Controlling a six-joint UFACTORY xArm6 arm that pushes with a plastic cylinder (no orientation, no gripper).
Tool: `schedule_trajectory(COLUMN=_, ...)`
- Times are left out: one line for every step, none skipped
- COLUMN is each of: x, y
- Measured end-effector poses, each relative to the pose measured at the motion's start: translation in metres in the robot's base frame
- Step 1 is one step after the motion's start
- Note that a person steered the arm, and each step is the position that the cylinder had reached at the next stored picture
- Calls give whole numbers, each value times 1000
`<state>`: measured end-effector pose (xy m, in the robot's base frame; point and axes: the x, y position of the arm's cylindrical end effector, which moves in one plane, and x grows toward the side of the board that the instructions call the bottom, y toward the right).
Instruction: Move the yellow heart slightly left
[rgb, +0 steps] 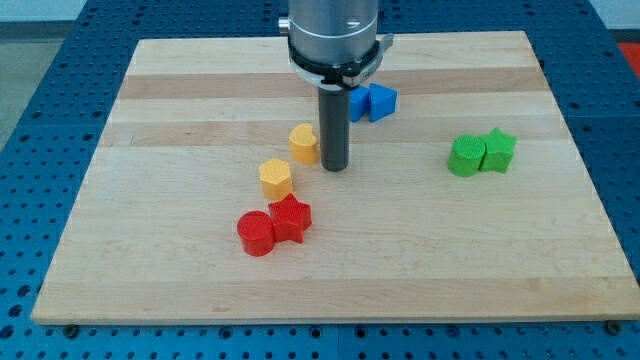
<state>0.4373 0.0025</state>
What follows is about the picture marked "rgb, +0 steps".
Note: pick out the green cylinder block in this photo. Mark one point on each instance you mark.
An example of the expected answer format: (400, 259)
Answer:
(466, 155)

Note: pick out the wooden board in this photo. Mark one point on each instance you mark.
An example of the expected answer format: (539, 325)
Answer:
(395, 237)

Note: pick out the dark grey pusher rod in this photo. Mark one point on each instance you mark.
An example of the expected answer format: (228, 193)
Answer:
(334, 123)

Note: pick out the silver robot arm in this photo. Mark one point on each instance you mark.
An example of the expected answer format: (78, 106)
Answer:
(333, 44)

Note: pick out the red cylinder block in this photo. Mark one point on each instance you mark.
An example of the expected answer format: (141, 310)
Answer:
(255, 229)

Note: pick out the yellow heart block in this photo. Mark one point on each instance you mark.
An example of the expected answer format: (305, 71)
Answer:
(304, 144)

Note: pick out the red star block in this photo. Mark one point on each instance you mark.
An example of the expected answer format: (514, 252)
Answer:
(290, 219)

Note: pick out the yellow hexagon block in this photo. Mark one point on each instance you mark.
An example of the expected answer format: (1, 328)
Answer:
(276, 179)

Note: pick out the green star block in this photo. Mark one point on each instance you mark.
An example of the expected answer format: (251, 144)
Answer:
(499, 151)

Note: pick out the blue cube block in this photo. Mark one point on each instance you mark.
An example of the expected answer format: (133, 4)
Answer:
(359, 103)

